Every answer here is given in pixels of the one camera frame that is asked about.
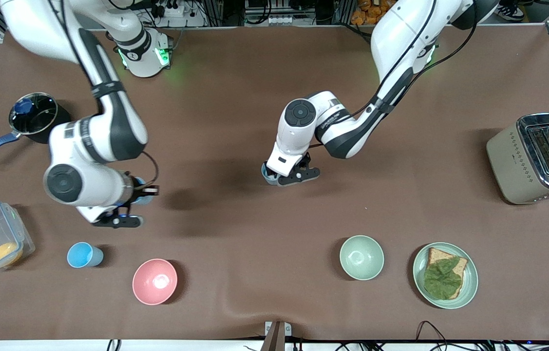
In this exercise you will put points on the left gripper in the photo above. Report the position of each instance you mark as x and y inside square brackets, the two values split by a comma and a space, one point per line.
[270, 171]

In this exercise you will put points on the dark blue round object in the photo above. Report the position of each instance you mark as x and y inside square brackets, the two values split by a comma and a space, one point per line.
[23, 106]

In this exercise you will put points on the orange round food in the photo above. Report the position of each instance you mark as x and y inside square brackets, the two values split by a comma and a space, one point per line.
[5, 253]

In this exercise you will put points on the green round plate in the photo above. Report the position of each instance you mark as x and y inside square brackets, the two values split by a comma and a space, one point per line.
[469, 282]

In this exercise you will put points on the orange snack bag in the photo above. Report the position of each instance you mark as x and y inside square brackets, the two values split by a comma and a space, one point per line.
[374, 10]

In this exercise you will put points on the brown bread slice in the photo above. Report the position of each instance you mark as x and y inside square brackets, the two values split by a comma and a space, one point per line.
[437, 253]

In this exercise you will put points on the white power strip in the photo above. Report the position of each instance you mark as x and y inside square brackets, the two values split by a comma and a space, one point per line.
[174, 9]
[285, 19]

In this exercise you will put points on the metal table clamp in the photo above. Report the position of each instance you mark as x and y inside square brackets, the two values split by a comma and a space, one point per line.
[275, 336]

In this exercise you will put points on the green bowl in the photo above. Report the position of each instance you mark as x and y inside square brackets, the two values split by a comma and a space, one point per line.
[362, 257]

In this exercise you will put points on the small blue cup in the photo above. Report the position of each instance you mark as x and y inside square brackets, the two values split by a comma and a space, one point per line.
[268, 176]

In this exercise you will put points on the brown table cloth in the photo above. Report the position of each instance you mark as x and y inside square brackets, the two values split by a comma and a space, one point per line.
[235, 243]

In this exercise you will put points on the pink bowl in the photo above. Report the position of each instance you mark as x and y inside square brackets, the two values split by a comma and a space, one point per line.
[155, 282]

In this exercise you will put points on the green lettuce leaf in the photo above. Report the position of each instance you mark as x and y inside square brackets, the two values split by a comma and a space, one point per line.
[442, 280]

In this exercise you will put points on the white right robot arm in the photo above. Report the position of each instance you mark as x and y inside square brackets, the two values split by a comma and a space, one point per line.
[108, 131]

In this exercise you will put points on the light blue plastic cup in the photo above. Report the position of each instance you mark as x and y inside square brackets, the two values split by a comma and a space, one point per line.
[84, 255]

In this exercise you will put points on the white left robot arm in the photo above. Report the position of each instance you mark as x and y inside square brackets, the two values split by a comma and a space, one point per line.
[401, 39]

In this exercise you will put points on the beige chrome toaster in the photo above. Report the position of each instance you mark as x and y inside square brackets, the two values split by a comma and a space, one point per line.
[508, 161]

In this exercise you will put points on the dark sneaker shoe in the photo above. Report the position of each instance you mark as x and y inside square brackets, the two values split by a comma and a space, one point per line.
[512, 10]

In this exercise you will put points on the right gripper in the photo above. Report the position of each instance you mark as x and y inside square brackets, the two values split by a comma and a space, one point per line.
[141, 192]

